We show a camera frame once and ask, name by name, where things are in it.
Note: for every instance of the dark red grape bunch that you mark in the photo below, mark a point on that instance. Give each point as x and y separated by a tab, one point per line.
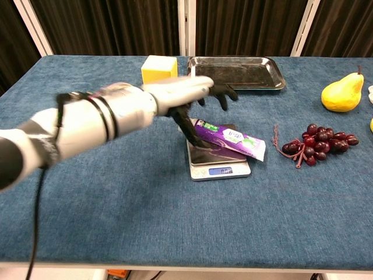
320	143

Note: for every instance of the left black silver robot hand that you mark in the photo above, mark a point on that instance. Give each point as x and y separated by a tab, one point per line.
177	90

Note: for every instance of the silver digital kitchen scale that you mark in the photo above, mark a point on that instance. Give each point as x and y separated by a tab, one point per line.
221	172

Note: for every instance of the white frame post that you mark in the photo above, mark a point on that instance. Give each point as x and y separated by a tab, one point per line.
306	27
187	27
33	27

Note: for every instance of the yellow pear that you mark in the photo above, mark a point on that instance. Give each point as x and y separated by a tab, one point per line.
342	94

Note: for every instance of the blue table cloth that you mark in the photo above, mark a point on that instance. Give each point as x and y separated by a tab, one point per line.
116	204

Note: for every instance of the black curtain panel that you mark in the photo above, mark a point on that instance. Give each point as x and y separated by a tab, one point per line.
244	26
110	26
14	43
344	26

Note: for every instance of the rectangular metal tray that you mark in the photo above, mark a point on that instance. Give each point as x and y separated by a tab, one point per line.
247	73

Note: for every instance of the white flower-shaped palette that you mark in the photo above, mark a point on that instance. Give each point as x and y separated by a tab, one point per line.
371	94

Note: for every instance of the yellow foam cube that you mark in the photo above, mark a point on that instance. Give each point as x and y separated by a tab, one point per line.
157	68

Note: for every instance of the orange item under table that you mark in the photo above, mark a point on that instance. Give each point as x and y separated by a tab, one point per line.
116	273

